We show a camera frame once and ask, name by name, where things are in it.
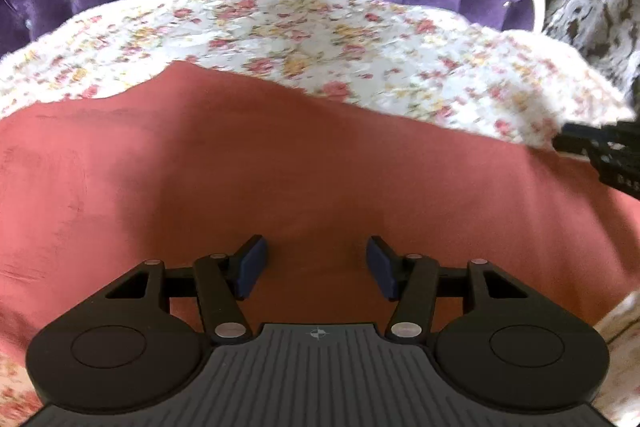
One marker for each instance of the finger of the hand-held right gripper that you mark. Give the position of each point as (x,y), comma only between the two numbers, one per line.
(582,138)

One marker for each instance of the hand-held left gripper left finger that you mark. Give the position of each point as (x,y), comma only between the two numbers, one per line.
(252,268)

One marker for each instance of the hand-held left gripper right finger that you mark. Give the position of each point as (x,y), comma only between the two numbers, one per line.
(382,270)

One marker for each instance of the red pants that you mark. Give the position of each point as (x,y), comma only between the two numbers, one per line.
(250,157)

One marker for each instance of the floral bedsheet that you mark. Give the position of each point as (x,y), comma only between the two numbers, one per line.
(300,32)

